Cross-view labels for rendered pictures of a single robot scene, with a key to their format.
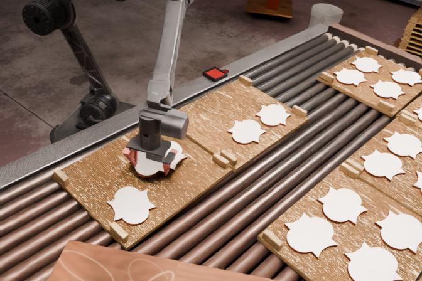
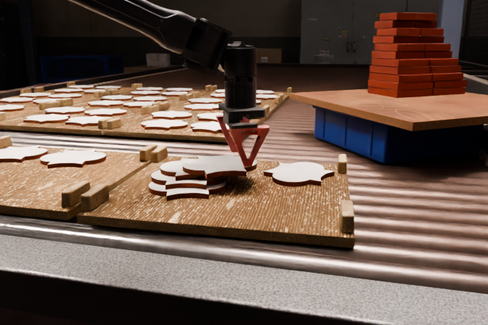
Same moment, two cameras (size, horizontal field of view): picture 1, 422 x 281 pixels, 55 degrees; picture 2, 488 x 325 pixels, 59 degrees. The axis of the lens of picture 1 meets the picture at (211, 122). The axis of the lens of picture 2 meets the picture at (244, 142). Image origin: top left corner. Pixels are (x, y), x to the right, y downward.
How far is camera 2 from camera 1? 1.60 m
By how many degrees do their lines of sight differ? 103
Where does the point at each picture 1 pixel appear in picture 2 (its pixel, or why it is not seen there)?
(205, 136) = (104, 175)
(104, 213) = (334, 183)
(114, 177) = (273, 196)
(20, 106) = not seen: outside the picture
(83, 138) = (212, 278)
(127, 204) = (303, 172)
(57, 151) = (292, 286)
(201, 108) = (12, 193)
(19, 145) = not seen: outside the picture
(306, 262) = not seen: hidden behind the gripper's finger
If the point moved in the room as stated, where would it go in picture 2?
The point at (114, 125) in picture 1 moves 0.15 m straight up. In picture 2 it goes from (124, 263) to (116, 149)
